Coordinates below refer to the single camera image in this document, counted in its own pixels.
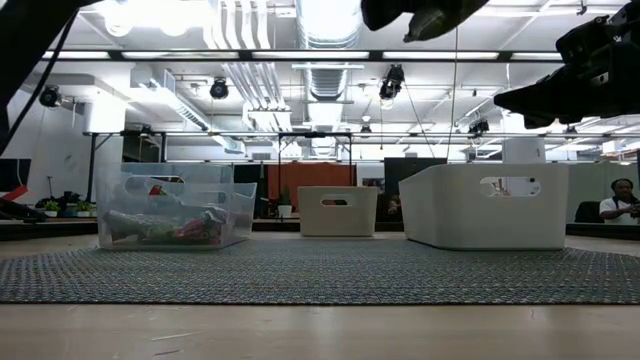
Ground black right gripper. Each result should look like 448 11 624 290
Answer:
493 0 640 130

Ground white box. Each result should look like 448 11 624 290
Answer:
502 137 547 165

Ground pale partition panel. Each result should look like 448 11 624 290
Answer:
568 162 640 225

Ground black office chair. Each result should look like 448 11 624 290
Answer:
573 200 605 224

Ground person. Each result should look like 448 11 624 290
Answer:
598 177 640 225

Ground white ceiling pipes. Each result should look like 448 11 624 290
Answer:
219 0 296 134

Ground black monitor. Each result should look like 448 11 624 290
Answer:
383 157 449 197

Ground white plastic bin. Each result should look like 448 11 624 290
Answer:
398 163 570 251

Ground orange partition panel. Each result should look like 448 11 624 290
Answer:
267 162 357 202

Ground grey plastic bin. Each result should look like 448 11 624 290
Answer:
297 185 380 238

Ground clear plastic bin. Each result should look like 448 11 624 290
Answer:
94 162 259 250

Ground dark woven table mat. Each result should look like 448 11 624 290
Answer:
0 238 640 306

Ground red angled strip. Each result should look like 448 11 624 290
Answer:
0 185 30 202

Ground silver ceiling air duct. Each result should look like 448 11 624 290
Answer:
294 0 366 101

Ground thin black hanging cable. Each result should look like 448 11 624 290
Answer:
446 27 460 161

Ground black background rig frame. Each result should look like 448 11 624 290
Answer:
83 129 640 206

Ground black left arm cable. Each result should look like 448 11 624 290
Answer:
0 9 80 154

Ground dark wall screen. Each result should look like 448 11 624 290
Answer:
0 158 33 194

